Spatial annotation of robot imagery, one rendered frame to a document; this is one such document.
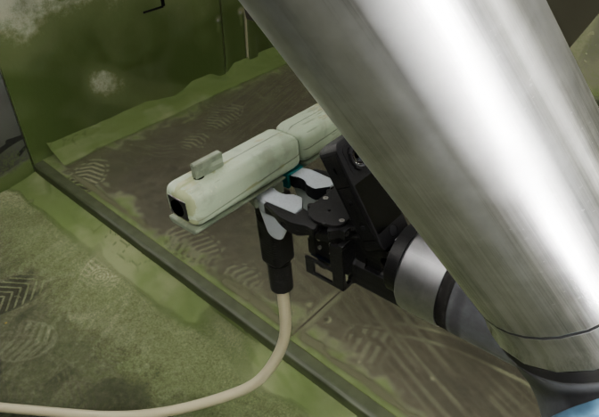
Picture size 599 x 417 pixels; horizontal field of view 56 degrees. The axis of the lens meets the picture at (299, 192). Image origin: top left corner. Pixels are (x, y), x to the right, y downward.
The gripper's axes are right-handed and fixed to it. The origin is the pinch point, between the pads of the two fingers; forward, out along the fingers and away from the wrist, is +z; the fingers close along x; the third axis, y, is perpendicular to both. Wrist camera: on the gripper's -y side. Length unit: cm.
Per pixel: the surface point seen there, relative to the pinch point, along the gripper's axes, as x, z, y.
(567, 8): 55, -12, -5
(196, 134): 47, 80, 42
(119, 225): 9, 63, 42
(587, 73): 122, 0, 33
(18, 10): 17, 98, 0
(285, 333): -1.7, -1.7, 23.9
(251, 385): -5.3, 3.3, 35.7
